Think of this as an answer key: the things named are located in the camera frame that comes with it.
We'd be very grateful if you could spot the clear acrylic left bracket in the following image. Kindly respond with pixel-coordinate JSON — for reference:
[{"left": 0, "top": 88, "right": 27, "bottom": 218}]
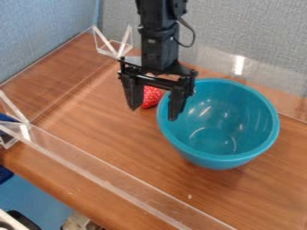
[{"left": 0, "top": 90, "right": 30, "bottom": 149}]

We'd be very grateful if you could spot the clear acrylic barrier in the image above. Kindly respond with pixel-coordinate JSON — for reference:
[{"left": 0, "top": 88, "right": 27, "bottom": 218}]
[
  {"left": 119, "top": 44, "right": 307, "bottom": 123},
  {"left": 0, "top": 121, "right": 235, "bottom": 230}
]

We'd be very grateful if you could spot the blue object at left edge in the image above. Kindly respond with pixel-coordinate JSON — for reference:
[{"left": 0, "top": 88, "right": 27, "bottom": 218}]
[{"left": 0, "top": 112, "right": 18, "bottom": 185}]

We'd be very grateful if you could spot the black cable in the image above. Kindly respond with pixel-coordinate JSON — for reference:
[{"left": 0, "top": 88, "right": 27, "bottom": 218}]
[{"left": 173, "top": 17, "right": 197, "bottom": 49}]

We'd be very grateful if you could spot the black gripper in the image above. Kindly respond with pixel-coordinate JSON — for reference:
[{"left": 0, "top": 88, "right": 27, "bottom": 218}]
[{"left": 119, "top": 25, "right": 197, "bottom": 120}]

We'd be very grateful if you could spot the clear acrylic back barrier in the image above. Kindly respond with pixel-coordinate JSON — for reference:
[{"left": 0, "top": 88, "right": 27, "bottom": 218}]
[{"left": 119, "top": 44, "right": 307, "bottom": 123}]

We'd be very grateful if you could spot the blue plastic bowl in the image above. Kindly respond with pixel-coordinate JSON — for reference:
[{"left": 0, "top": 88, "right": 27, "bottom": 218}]
[{"left": 158, "top": 78, "right": 281, "bottom": 170}]

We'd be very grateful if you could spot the red strawberry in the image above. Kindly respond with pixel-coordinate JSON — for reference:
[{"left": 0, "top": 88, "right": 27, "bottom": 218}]
[{"left": 142, "top": 86, "right": 163, "bottom": 109}]

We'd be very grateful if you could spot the clear acrylic front barrier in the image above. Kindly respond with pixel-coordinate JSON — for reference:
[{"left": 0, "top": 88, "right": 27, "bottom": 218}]
[{"left": 0, "top": 121, "right": 235, "bottom": 230}]

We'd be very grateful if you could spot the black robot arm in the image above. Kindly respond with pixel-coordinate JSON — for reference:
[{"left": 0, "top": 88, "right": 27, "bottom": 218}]
[{"left": 119, "top": 0, "right": 198, "bottom": 120}]

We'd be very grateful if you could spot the clear acrylic corner bracket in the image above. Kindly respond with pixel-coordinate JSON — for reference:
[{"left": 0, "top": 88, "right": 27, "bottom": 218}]
[{"left": 93, "top": 25, "right": 134, "bottom": 59}]

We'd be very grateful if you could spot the black white object below table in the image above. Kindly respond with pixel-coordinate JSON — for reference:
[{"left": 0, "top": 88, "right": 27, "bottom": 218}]
[{"left": 0, "top": 209, "right": 42, "bottom": 230}]

